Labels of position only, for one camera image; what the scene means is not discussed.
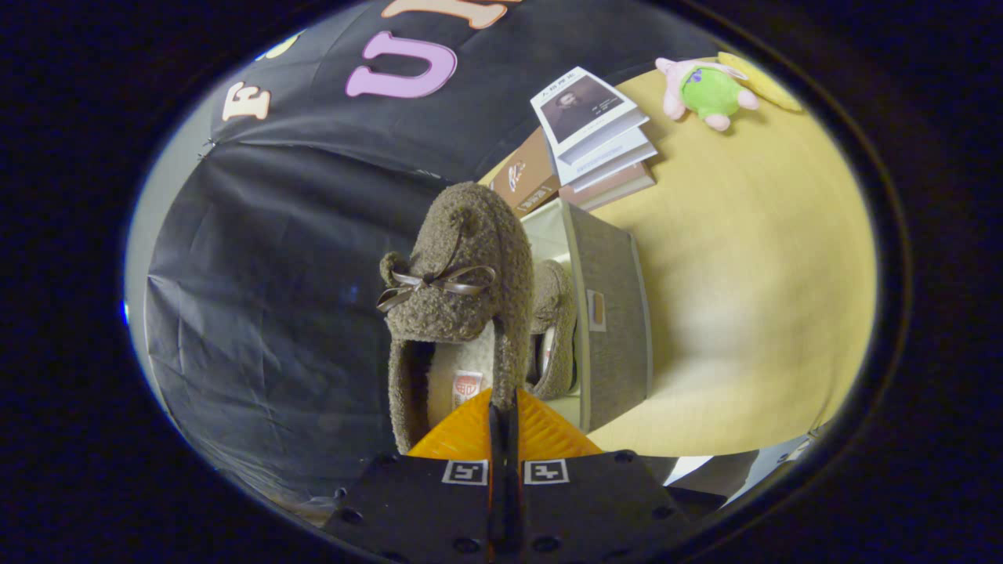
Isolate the brown book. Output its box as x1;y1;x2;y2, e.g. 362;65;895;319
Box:
558;161;656;212

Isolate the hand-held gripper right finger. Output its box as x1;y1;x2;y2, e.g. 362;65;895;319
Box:
505;389;690;564

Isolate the green and pink plush toy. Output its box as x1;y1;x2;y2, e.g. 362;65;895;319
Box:
655;57;759;132

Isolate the brown fuzzy shoe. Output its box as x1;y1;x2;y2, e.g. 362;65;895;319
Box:
527;260;578;400
376;182;535;455

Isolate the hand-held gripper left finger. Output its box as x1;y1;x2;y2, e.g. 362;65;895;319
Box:
325;388;502;564

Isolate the grey fabric storage box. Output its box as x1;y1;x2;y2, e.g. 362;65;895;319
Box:
520;197;654;434

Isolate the yellow plush toy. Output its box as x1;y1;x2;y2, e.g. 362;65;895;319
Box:
717;52;804;112

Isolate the brown cardboard box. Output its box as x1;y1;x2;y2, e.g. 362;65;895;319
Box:
490;125;561;219

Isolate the white portrait cover book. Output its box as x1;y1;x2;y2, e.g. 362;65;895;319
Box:
530;67;650;165

